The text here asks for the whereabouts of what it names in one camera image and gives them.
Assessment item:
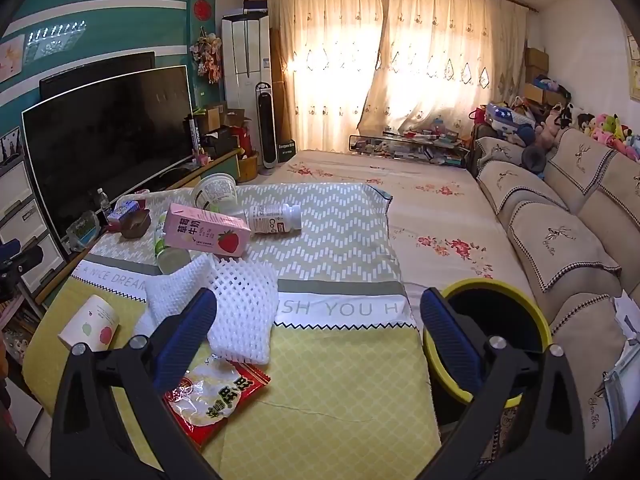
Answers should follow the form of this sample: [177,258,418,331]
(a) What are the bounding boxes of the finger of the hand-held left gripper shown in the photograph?
[0,239,45,301]

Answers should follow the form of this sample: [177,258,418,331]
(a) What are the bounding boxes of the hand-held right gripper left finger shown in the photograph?
[50,287,218,480]

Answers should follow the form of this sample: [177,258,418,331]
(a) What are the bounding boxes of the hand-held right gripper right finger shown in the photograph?
[420,287,588,480]

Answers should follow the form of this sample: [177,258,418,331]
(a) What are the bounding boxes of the yellow-rimmed black trash bin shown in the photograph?
[422,278,553,408]

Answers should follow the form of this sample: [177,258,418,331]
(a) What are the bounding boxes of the white foam net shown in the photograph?
[135,252,279,365]

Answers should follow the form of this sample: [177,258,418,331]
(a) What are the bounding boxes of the green white coconut water bottle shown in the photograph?
[154,212,193,275]

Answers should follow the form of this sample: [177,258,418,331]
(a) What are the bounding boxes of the red snack packet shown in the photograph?
[164,355,272,448]

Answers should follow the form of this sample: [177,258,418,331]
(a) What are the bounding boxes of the white paper cup apple print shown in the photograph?
[57,295,120,352]

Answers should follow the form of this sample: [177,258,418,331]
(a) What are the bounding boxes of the pink strawberry milk carton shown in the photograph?
[164,203,252,257]

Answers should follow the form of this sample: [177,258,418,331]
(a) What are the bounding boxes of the brown plastic tray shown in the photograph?
[121,208,152,239]

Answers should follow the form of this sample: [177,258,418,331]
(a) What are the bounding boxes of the small white plastic bottle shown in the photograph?
[248,203,303,236]

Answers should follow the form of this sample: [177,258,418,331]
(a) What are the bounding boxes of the white paper food cup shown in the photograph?
[192,173,238,213]

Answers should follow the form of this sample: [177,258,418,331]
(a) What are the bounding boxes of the white drawer unit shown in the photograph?
[0,152,66,301]

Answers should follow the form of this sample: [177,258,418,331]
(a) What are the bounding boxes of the pile of books and packets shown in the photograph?
[0,295,43,361]

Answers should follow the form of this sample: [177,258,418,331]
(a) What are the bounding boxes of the clear plastic bag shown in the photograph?
[65,210,103,251]

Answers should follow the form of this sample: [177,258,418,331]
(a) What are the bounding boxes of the clear water bottle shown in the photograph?
[95,188,112,226]

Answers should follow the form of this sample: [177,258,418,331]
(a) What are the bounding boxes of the blue tissue packet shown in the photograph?
[107,200,141,223]

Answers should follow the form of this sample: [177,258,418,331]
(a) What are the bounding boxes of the floral bed sheet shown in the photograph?
[260,149,536,306]

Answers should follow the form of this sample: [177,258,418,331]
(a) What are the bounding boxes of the large curved television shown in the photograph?
[21,65,196,241]

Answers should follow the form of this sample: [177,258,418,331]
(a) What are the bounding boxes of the beige sofa with deer covers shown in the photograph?
[472,127,640,471]

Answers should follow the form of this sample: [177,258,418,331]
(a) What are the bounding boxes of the yellow green printed tablecloth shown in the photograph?
[22,182,443,480]

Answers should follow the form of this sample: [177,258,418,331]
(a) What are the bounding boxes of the wooden bucket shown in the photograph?
[235,152,261,183]

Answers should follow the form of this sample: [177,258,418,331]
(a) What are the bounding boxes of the white papers on sofa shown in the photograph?
[602,290,640,426]

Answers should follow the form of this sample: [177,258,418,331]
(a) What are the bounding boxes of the tall black box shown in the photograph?
[189,115,206,156]

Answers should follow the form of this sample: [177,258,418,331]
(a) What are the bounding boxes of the open cardboard box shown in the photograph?
[202,105,251,136]

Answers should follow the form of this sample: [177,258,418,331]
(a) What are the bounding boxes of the black silver tower fan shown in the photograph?
[256,81,279,168]

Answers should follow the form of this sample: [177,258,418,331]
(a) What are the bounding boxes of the blue star plush pillow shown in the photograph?
[485,102,536,131]

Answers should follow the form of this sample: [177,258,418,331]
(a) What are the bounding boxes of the row of plush toys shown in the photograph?
[532,102,640,161]

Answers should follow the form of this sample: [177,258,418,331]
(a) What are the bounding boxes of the white standing air conditioner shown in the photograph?
[221,12,273,161]

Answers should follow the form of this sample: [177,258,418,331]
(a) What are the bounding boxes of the hanging flower decoration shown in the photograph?
[191,27,222,84]

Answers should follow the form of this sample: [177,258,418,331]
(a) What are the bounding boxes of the cream embroidered curtain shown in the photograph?
[260,0,388,153]
[357,0,528,133]

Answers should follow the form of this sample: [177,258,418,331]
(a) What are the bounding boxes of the framed wall picture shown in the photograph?
[627,25,640,101]

